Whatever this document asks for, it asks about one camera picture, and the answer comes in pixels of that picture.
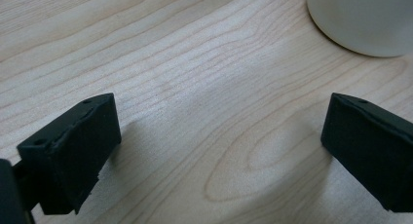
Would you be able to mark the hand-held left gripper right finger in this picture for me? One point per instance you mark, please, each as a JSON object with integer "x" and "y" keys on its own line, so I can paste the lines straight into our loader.
{"x": 373, "y": 152}

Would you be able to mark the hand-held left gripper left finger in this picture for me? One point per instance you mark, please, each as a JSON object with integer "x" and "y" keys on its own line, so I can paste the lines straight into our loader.
{"x": 74, "y": 159}

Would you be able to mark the beige paper cup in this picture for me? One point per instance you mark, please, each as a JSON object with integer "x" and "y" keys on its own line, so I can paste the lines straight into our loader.
{"x": 367, "y": 19}

